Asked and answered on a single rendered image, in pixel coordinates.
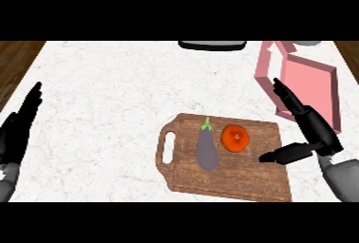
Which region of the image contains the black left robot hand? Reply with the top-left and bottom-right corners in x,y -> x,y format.
0,81 -> 42,165

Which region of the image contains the pink open box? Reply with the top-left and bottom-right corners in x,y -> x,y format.
253,41 -> 342,134

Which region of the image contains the orange squash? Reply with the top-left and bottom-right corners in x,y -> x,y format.
219,123 -> 250,154

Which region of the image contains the brown wooden cutting board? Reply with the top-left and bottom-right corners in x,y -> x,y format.
153,112 -> 292,203

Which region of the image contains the grey round object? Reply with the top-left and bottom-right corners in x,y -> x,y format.
292,41 -> 321,47

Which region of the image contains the purple eggplant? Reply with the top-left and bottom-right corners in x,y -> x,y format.
194,116 -> 219,172

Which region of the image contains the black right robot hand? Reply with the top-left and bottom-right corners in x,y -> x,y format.
258,77 -> 345,165

